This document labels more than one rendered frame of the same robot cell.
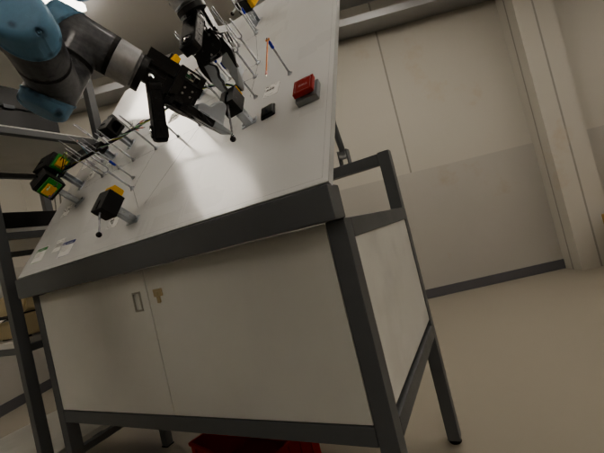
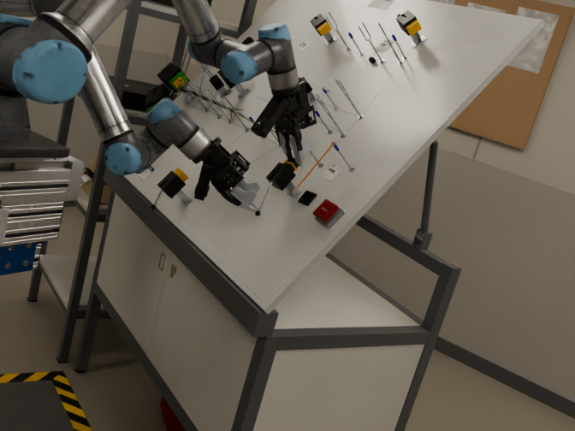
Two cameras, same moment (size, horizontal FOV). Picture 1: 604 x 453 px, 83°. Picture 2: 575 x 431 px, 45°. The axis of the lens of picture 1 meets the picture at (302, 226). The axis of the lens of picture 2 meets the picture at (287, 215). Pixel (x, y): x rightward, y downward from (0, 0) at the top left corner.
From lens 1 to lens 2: 1.27 m
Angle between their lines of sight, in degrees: 31
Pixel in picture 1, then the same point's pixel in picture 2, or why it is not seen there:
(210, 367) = (174, 347)
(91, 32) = (174, 131)
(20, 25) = (118, 168)
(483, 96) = not seen: outside the picture
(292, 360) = (209, 389)
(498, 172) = not seen: outside the picture
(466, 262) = not seen: outside the picture
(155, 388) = (145, 327)
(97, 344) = (131, 262)
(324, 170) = (270, 300)
